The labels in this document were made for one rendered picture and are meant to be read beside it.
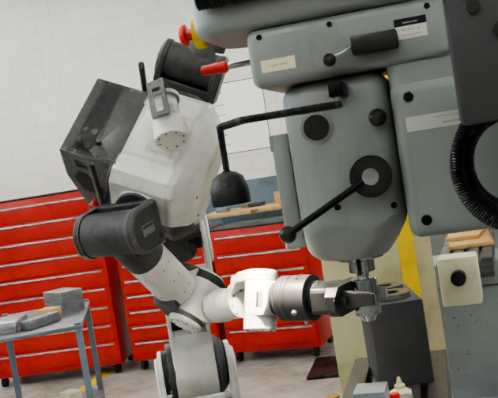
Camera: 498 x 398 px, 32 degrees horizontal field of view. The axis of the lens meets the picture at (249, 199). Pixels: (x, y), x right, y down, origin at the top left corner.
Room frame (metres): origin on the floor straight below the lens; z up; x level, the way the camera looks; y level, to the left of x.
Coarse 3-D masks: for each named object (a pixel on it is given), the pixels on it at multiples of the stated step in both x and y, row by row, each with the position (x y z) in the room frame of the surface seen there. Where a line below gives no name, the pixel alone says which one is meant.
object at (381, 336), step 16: (400, 288) 1.95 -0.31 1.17; (384, 304) 1.87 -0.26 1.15; (400, 304) 1.86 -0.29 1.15; (416, 304) 1.86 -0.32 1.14; (384, 320) 1.87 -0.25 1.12; (400, 320) 1.86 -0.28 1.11; (416, 320) 1.86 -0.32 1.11; (368, 336) 1.96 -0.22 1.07; (384, 336) 1.87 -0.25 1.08; (400, 336) 1.86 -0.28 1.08; (416, 336) 1.86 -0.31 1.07; (368, 352) 2.02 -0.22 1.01; (384, 352) 1.87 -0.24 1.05; (400, 352) 1.86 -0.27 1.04; (416, 352) 1.86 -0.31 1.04; (384, 368) 1.87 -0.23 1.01; (400, 368) 1.86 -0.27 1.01; (416, 368) 1.86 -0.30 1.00; (416, 384) 1.87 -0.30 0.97
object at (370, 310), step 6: (354, 288) 1.55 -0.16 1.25; (360, 288) 1.54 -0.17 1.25; (366, 288) 1.54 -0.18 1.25; (372, 288) 1.54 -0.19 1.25; (378, 294) 1.55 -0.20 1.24; (378, 300) 1.55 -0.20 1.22; (366, 306) 1.54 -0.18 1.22; (372, 306) 1.54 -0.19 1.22; (378, 306) 1.55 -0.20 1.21; (360, 312) 1.55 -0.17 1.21; (366, 312) 1.54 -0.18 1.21; (372, 312) 1.54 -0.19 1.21; (378, 312) 1.55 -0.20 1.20
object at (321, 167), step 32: (288, 96) 1.50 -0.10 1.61; (320, 96) 1.47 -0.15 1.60; (352, 96) 1.46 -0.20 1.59; (384, 96) 1.46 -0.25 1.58; (288, 128) 1.52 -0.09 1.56; (320, 128) 1.47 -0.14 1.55; (352, 128) 1.46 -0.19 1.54; (384, 128) 1.45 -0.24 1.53; (320, 160) 1.48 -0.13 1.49; (352, 160) 1.46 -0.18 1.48; (320, 192) 1.48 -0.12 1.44; (320, 224) 1.48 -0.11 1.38; (352, 224) 1.47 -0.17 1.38; (384, 224) 1.46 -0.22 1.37; (320, 256) 1.53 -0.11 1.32; (352, 256) 1.50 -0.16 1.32
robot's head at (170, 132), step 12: (156, 96) 1.75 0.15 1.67; (168, 96) 1.74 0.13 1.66; (156, 108) 1.74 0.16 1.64; (156, 120) 1.71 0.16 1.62; (168, 120) 1.70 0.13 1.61; (180, 120) 1.71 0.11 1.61; (156, 132) 1.70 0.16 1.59; (168, 132) 1.69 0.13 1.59; (180, 132) 1.70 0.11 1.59; (156, 144) 1.72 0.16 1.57; (168, 144) 1.72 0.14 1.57; (180, 144) 1.73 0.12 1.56
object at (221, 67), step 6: (246, 60) 1.69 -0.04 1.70; (204, 66) 1.71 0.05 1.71; (210, 66) 1.70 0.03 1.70; (216, 66) 1.70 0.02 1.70; (222, 66) 1.70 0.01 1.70; (228, 66) 1.70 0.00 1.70; (234, 66) 1.70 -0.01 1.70; (240, 66) 1.70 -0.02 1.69; (204, 72) 1.71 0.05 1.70; (210, 72) 1.71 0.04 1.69; (216, 72) 1.70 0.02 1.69; (222, 72) 1.70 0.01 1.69
